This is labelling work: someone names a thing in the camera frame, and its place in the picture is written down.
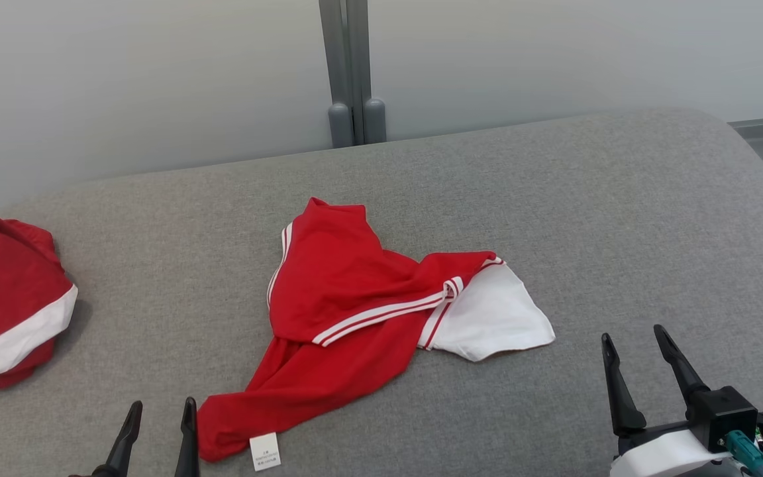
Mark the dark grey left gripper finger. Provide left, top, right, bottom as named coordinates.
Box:
left=105, top=401, right=144, bottom=477
left=175, top=397, right=200, bottom=477

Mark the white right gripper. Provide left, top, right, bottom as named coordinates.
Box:
left=601, top=325, right=743, bottom=477

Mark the red jersey shirt white sleeve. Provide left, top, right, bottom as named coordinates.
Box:
left=197, top=197, right=556, bottom=472

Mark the grey fabric sofa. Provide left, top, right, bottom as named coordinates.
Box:
left=0, top=108, right=763, bottom=477

